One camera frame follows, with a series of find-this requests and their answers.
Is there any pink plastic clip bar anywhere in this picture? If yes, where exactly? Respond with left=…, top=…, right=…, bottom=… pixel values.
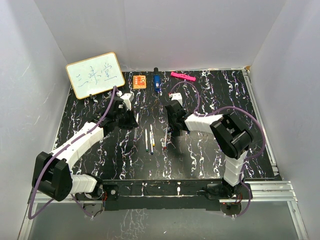
left=170, top=71, right=196, bottom=82

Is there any white pen blue tip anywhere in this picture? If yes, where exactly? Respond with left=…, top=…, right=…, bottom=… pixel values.
left=149, top=131, right=154, bottom=155

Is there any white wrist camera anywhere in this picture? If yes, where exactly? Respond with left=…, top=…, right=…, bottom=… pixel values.
left=168, top=92, right=183, bottom=106
left=120, top=92, right=134, bottom=111

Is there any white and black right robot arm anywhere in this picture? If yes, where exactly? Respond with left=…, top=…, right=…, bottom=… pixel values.
left=165, top=100, right=254, bottom=200

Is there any blue whiteboard eraser marker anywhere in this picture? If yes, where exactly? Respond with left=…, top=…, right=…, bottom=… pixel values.
left=153, top=67, right=161, bottom=92

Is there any white pen red tip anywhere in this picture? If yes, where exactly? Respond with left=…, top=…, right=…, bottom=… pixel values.
left=163, top=126, right=169, bottom=149

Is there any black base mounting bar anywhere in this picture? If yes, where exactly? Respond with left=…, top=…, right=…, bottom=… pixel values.
left=102, top=179, right=253, bottom=211

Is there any orange notebook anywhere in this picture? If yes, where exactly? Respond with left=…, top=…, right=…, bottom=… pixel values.
left=132, top=75, right=147, bottom=90

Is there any white pen green tip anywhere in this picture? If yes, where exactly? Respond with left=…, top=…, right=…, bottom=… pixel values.
left=145, top=129, right=149, bottom=152

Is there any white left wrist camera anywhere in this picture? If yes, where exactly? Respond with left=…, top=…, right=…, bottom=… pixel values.
left=120, top=92, right=134, bottom=111

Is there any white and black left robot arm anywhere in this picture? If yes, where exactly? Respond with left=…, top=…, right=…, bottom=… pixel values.
left=31, top=93, right=138, bottom=202

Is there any small wood-framed whiteboard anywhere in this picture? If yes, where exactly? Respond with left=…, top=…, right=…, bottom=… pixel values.
left=65, top=52, right=126, bottom=100

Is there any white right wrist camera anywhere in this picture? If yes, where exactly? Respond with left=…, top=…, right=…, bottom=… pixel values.
left=168, top=92, right=183, bottom=106

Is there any white pen purple tip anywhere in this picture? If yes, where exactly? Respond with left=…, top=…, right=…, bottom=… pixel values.
left=133, top=113, right=140, bottom=140

